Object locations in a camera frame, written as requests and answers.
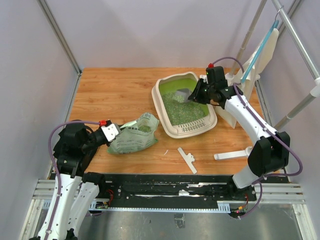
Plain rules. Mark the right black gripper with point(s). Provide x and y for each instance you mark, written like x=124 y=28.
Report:
x=200 y=83

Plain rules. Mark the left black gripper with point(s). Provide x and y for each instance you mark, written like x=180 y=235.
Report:
x=108 y=144

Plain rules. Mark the metal litter scoop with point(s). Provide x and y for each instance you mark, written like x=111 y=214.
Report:
x=182 y=95

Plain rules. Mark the green cat litter bag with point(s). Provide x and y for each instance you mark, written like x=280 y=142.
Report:
x=136 y=135

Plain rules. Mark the white plastic bag clip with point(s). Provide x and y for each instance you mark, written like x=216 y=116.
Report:
x=189 y=159

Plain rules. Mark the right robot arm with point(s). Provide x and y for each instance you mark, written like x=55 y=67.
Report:
x=270 y=151

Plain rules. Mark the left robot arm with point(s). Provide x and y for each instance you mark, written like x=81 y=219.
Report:
x=74 y=188

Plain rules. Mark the beige green litter box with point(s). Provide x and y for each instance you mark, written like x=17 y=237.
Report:
x=181 y=120

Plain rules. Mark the black cloth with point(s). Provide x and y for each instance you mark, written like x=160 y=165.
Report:
x=73 y=150

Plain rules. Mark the teal clothes hanger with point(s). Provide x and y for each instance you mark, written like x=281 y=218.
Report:
x=260 y=48

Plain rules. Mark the cream fabric bag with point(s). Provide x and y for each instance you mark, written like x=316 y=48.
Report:
x=247 y=79

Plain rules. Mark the white metal drying rack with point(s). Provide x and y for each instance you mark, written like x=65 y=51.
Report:
x=286 y=80

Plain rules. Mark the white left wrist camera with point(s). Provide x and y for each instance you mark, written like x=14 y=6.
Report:
x=111 y=132

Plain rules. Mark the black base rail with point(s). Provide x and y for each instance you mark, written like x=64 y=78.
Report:
x=161 y=192

